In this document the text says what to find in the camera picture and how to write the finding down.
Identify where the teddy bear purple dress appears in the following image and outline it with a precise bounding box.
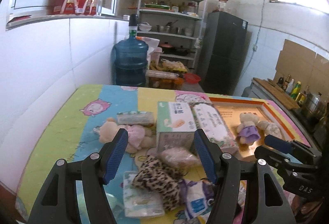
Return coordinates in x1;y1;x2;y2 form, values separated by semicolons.
236;113;260;146

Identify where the orange shallow cardboard box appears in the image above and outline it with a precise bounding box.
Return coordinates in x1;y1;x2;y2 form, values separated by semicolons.
210;94;310;161

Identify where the green dish soap bottle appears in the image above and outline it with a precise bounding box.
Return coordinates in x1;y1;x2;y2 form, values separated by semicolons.
290;81;301;99

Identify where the steel pot with lid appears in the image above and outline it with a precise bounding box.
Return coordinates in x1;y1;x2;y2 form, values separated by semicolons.
305;92;326;118

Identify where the floral wet wipes pack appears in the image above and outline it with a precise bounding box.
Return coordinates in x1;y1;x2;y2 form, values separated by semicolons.
190;103;238;154

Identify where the white floral tissue pack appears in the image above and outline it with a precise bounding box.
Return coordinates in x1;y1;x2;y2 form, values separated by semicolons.
123;171;165;218

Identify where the brown item in plastic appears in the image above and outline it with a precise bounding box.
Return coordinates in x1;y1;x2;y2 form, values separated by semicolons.
158;147;201;170

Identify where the white green tissue box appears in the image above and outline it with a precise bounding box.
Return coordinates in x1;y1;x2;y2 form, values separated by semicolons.
156;101;197;152

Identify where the leopard print cloth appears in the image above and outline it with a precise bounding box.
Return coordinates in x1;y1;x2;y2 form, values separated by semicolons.
132;155;183;212

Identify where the red plastic basket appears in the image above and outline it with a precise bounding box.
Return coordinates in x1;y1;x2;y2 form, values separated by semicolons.
184;73;201;84

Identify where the teddy bear pink dress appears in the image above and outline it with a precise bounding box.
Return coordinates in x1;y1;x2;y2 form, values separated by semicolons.
99;118;156;154

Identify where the dark grey refrigerator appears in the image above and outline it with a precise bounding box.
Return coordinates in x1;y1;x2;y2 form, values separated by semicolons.
197;11;248;95

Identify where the clear tube green pack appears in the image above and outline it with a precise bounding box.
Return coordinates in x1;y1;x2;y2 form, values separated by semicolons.
117;111;155;127

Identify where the metal kitchen shelf rack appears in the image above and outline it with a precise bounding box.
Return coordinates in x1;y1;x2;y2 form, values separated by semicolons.
136;0;207;71

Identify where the blue water jug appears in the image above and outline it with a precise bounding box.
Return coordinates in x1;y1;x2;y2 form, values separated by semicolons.
114;14;148;87

